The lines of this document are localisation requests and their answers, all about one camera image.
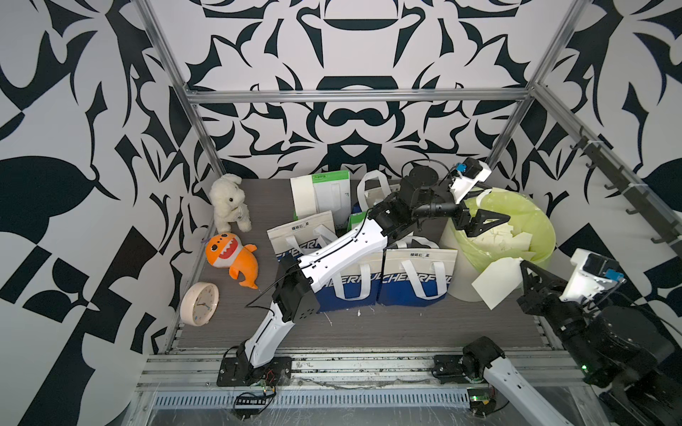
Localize orange plush monster toy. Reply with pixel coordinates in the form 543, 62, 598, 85
205, 233, 259, 289

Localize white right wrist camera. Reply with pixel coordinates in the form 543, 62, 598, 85
559, 248, 625, 303

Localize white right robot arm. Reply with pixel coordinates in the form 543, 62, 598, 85
432, 250, 681, 425

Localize green plastic bin liner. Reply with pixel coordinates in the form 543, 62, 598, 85
446, 188, 556, 273

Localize white round trash bin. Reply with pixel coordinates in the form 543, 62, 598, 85
438, 219, 482, 303

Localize green white middle bag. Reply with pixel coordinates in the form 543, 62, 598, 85
347, 211, 367, 231

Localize green white back left bag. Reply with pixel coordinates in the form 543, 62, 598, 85
312, 170, 352, 228

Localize white blue back right bag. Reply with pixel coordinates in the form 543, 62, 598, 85
356, 170, 400, 212

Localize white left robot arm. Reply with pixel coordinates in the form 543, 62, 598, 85
217, 159, 510, 387

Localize white tape roll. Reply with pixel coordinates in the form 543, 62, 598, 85
180, 282, 220, 327

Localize white plush rabbit toy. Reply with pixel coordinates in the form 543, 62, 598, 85
209, 174, 252, 234

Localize white receipt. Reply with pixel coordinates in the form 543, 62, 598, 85
289, 175, 318, 219
472, 257, 523, 310

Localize blue white front left bag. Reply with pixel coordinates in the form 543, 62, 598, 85
316, 251, 384, 312

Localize green white bag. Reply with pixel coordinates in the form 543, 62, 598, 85
347, 211, 367, 231
312, 170, 352, 228

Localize black wall hook rail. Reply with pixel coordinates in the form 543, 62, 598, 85
571, 126, 681, 257

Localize blue white front right bag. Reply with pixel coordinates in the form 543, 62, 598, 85
378, 236, 458, 307

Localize torn paper pieces in bin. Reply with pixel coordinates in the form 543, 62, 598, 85
469, 189, 536, 252

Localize aluminium frame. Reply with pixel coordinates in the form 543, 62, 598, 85
141, 1, 681, 339

